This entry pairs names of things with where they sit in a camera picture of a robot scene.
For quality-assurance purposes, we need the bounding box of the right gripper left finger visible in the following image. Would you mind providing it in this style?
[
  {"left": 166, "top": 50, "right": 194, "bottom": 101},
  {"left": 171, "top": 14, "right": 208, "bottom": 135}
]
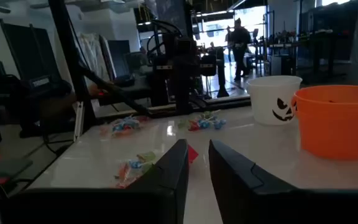
[{"left": 0, "top": 139, "right": 190, "bottom": 224}]

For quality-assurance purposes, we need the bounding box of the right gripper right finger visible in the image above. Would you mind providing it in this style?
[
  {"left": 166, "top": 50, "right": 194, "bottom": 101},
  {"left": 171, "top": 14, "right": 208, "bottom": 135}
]
[{"left": 209, "top": 139, "right": 358, "bottom": 224}]

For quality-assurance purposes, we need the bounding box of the red Skittles pack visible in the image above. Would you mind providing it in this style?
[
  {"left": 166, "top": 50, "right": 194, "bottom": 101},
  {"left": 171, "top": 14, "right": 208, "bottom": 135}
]
[{"left": 187, "top": 144, "right": 200, "bottom": 165}]

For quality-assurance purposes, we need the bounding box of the orange wrapped candy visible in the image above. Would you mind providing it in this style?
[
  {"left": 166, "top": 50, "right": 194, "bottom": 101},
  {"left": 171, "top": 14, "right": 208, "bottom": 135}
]
[
  {"left": 116, "top": 164, "right": 132, "bottom": 180},
  {"left": 112, "top": 177, "right": 136, "bottom": 189},
  {"left": 112, "top": 129, "right": 133, "bottom": 138}
]

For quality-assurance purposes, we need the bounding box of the white bucket black pumpkin face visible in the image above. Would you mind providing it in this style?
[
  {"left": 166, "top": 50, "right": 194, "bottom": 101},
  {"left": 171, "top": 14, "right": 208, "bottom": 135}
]
[{"left": 246, "top": 75, "right": 303, "bottom": 126}]

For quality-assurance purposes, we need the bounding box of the orange bucket jagged-mouth face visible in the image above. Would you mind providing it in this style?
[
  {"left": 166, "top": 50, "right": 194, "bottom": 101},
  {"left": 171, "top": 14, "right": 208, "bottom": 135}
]
[{"left": 291, "top": 85, "right": 358, "bottom": 161}]

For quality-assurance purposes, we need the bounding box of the black monitor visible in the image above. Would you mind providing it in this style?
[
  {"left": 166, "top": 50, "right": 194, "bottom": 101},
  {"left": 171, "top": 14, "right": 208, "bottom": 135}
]
[{"left": 99, "top": 35, "right": 135, "bottom": 88}]

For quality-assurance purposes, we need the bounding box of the person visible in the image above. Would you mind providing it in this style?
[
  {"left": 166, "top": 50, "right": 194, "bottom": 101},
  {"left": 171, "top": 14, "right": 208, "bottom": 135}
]
[{"left": 225, "top": 17, "right": 252, "bottom": 82}]

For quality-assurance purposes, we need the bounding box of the black machine white label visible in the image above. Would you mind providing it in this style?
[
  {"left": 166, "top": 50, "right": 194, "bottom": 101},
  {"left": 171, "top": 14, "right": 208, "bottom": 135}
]
[{"left": 0, "top": 60, "right": 73, "bottom": 144}]

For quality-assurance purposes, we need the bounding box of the white fabric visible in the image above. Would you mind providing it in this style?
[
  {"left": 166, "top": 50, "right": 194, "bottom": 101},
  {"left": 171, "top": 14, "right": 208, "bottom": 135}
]
[{"left": 76, "top": 30, "right": 111, "bottom": 82}]

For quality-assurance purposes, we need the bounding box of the dark work table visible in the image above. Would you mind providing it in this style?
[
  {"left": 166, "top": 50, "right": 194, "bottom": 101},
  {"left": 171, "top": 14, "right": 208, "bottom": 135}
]
[{"left": 298, "top": 28, "right": 354, "bottom": 77}]

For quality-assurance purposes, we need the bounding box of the dark panel board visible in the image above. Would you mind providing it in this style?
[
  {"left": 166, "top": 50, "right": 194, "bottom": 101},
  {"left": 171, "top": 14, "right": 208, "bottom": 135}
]
[{"left": 0, "top": 18, "right": 62, "bottom": 82}]

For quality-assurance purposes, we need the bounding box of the white metal bracket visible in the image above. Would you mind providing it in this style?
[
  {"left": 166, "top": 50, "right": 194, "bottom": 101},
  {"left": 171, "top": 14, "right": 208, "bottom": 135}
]
[{"left": 73, "top": 101, "right": 86, "bottom": 142}]

